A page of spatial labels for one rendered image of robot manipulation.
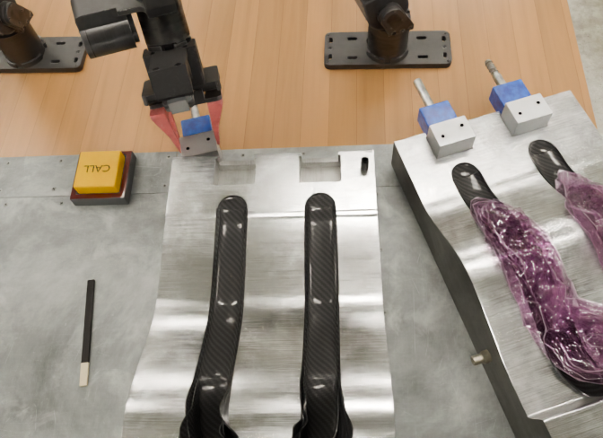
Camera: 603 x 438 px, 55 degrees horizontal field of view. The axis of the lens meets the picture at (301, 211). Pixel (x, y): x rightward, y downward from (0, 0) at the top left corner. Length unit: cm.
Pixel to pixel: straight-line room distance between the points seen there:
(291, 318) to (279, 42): 51
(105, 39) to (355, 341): 46
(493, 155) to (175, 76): 42
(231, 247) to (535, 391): 37
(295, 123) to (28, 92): 45
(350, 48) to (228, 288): 46
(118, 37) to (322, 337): 43
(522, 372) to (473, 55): 52
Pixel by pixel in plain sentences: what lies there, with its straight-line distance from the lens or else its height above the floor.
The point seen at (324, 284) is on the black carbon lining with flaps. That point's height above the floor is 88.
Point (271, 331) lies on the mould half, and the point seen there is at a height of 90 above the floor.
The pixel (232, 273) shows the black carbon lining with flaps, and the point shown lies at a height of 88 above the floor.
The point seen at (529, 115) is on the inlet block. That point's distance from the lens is 82.
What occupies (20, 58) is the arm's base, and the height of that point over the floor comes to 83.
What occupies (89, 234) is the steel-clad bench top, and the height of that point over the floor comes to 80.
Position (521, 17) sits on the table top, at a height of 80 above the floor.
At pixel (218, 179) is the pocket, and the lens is 77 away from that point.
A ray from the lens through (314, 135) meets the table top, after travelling 88.
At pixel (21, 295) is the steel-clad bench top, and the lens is 87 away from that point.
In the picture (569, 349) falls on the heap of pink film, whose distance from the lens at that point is 69.
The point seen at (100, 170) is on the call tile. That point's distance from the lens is 87.
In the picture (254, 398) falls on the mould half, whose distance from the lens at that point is 59.
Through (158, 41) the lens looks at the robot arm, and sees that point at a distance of 76.
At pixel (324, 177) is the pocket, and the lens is 76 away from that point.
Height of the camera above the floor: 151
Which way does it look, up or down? 62 degrees down
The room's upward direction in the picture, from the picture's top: 8 degrees counter-clockwise
